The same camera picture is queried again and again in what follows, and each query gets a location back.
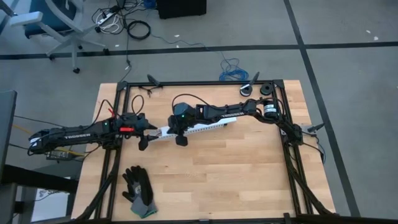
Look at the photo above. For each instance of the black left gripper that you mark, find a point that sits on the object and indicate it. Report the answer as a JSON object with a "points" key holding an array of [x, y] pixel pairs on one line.
{"points": [[132, 123]]}

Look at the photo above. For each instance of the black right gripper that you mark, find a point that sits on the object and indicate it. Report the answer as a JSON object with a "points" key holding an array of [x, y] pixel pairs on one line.
{"points": [[180, 127]]}

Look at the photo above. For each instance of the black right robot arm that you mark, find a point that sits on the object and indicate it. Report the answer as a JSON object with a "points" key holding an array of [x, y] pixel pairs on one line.
{"points": [[230, 112]]}

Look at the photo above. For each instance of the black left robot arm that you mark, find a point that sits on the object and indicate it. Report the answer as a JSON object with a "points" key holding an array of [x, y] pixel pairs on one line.
{"points": [[74, 137]]}

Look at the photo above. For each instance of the clear safety glasses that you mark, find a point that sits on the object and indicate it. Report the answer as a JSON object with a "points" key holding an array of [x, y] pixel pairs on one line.
{"points": [[149, 90]]}

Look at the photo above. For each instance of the black and grey work glove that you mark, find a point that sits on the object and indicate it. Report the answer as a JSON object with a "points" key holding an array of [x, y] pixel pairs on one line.
{"points": [[140, 186]]}

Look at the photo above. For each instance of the white-sided tape roll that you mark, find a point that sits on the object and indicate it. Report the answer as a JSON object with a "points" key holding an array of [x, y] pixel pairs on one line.
{"points": [[242, 92]]}

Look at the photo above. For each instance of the black power adapter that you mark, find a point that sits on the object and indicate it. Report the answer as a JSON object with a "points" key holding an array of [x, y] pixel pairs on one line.
{"points": [[59, 156]]}

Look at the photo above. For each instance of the dark tape roll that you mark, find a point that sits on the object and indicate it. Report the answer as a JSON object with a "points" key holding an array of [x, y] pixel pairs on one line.
{"points": [[262, 90]]}

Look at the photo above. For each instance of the white sheet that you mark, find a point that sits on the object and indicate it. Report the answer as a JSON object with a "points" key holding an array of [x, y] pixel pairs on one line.
{"points": [[49, 208]]}

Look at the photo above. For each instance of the white power strip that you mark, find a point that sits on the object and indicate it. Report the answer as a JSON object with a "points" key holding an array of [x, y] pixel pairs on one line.
{"points": [[107, 16]]}

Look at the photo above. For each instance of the black computer case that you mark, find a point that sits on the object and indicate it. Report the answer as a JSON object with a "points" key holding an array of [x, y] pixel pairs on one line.
{"points": [[180, 9]]}

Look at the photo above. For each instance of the dark grey side desk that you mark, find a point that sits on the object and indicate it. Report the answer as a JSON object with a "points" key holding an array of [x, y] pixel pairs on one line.
{"points": [[7, 133]]}

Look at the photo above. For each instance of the grey office chair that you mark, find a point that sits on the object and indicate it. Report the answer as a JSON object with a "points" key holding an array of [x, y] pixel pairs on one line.
{"points": [[49, 18]]}

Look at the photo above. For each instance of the black camera stalk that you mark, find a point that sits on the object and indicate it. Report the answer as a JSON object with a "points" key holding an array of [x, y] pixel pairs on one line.
{"points": [[254, 77], [153, 80]]}

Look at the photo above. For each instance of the grey side bracket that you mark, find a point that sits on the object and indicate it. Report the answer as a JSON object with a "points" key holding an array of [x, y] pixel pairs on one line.
{"points": [[314, 127]]}

